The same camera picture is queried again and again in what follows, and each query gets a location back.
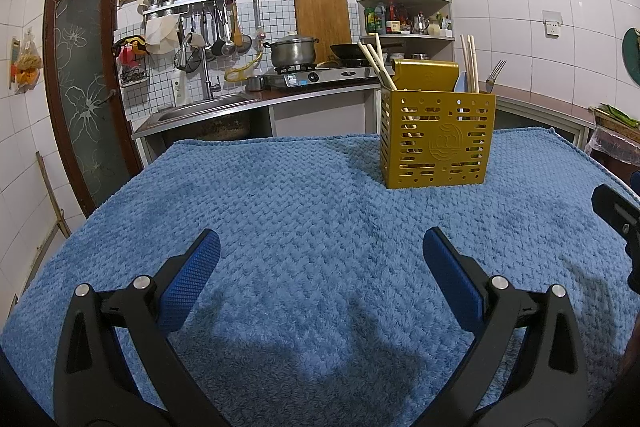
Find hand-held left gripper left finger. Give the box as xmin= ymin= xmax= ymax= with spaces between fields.
xmin=53 ymin=228 xmax=236 ymax=427

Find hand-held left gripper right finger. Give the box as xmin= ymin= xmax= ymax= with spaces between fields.
xmin=422 ymin=227 xmax=591 ymax=427

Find yellow perforated utensil holder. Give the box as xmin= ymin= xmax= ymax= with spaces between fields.
xmin=379 ymin=59 xmax=497 ymax=190

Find green-handled steel fork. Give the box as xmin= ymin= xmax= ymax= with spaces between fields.
xmin=484 ymin=60 xmax=507 ymax=95

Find plastic-covered wooden crate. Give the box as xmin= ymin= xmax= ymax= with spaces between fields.
xmin=585 ymin=104 xmax=640 ymax=180

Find green vegetables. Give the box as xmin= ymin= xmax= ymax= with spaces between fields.
xmin=600 ymin=104 xmax=640 ymax=128

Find blue textured towel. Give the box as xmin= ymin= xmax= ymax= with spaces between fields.
xmin=0 ymin=127 xmax=640 ymax=427

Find low side cabinet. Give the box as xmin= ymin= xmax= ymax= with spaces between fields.
xmin=495 ymin=94 xmax=596 ymax=148

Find green round board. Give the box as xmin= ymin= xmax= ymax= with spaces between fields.
xmin=621 ymin=27 xmax=640 ymax=88

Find steel sink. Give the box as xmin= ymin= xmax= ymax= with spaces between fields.
xmin=157 ymin=96 xmax=261 ymax=124

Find wooden stick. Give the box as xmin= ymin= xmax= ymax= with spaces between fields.
xmin=36 ymin=152 xmax=73 ymax=240

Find steel faucet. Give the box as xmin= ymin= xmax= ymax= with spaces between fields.
xmin=175 ymin=33 xmax=221 ymax=102

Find steel kitchen counter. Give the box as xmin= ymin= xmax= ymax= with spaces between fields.
xmin=131 ymin=82 xmax=383 ymax=142

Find brown frosted glass door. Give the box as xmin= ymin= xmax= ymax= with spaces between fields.
xmin=42 ymin=0 xmax=146 ymax=218

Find black hanging ladle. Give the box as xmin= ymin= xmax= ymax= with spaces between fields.
xmin=210 ymin=2 xmax=224 ymax=58

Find steel hanging ladle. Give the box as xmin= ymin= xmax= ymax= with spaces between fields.
xmin=220 ymin=2 xmax=237 ymax=56

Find steel gas stove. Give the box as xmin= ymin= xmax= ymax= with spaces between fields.
xmin=262 ymin=63 xmax=382 ymax=90

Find red and yellow gloves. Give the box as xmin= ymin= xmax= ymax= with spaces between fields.
xmin=114 ymin=36 xmax=150 ymax=68

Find steel cooking pot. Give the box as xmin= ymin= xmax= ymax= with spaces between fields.
xmin=262 ymin=34 xmax=320 ymax=68

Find white hanging cloth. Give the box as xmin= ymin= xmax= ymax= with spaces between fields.
xmin=145 ymin=17 xmax=181 ymax=55

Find wooden hanging spatula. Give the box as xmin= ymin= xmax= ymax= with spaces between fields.
xmin=231 ymin=2 xmax=246 ymax=48

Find black frying pan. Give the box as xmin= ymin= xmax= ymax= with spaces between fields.
xmin=329 ymin=41 xmax=405 ymax=64

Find plastic bag of oranges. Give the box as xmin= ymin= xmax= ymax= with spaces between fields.
xmin=12 ymin=34 xmax=43 ymax=95

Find rectangular wooden cutting board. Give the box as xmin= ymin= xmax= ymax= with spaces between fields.
xmin=293 ymin=0 xmax=353 ymax=62

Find white wall socket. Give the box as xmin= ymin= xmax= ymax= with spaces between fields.
xmin=542 ymin=11 xmax=563 ymax=38

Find wire wall basket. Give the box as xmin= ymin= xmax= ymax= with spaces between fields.
xmin=120 ymin=66 xmax=150 ymax=88

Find yellow hose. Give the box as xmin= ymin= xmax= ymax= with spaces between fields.
xmin=224 ymin=52 xmax=265 ymax=82

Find steel wall utensil rack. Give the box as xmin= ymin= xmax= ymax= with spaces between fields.
xmin=141 ymin=0 xmax=240 ymax=16

